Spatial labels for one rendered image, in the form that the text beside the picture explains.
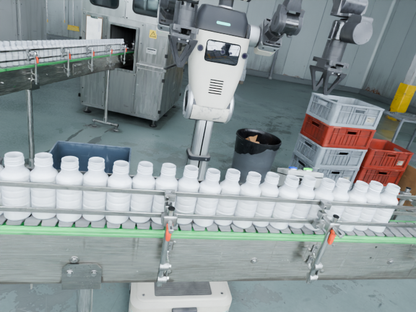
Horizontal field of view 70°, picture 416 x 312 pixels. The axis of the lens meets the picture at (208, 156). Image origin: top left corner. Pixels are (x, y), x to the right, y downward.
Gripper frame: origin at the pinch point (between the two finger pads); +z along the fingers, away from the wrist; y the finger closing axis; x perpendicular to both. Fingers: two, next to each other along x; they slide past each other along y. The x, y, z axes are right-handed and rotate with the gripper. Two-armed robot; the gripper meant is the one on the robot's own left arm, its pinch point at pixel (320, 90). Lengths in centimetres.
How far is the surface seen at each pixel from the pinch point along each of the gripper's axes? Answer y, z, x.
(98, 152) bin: 43, 49, 70
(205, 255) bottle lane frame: -21, 47, 32
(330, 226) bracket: -26.8, 31.4, 0.8
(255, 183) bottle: -17.9, 25.0, 21.4
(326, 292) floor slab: 44, 140, -84
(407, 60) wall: 991, -41, -969
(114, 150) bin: 43, 47, 63
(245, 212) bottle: -18.9, 33.7, 22.4
